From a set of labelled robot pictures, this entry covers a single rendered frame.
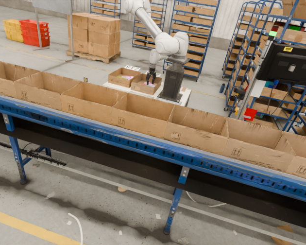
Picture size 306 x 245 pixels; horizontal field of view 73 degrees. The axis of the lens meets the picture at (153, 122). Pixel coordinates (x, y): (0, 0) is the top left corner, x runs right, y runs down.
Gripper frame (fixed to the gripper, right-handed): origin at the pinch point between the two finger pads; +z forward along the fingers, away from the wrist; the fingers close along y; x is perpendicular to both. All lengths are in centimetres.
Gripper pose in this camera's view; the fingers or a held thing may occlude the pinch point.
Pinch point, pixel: (150, 82)
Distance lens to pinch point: 266.7
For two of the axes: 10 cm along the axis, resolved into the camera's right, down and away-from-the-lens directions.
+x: 6.5, 4.7, -5.9
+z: -1.4, 8.5, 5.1
